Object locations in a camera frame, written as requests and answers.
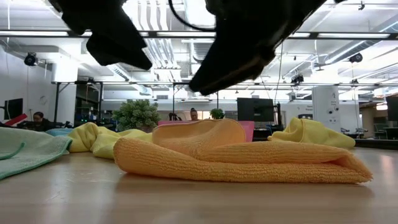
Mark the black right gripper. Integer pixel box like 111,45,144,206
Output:
188,0,328,96

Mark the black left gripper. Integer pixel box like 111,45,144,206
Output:
48,0,154,71

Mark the orange microfiber towel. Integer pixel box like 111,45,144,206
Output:
113,118,373,184

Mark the yellow microfiber towel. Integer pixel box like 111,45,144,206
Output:
267,116,356,149
67,121,154,160

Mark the green microfiber towel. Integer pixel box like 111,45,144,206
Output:
0,126,73,180

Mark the blue microfiber towel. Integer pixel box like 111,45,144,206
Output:
45,128,74,137

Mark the small green background plant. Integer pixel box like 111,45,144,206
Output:
210,108,225,120

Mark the black computer monitor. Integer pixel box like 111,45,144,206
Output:
3,98,24,121
386,95,398,122
236,97,275,123

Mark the pink plastic bin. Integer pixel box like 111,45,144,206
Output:
157,119,256,142

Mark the black metal rack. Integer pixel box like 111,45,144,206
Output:
51,80,104,125

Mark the green artificial potted plant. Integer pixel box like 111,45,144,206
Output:
111,99,162,133

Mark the black overhead beam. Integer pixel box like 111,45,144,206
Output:
0,29,398,40

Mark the white pillar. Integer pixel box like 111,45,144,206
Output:
312,85,341,133

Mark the seated person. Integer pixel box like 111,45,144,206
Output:
30,111,55,132

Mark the red panel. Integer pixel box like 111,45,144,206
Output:
4,113,28,127

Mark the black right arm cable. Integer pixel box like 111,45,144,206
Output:
167,0,216,32

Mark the black ceiling camera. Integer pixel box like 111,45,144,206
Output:
290,73,305,85
24,52,39,67
348,52,364,64

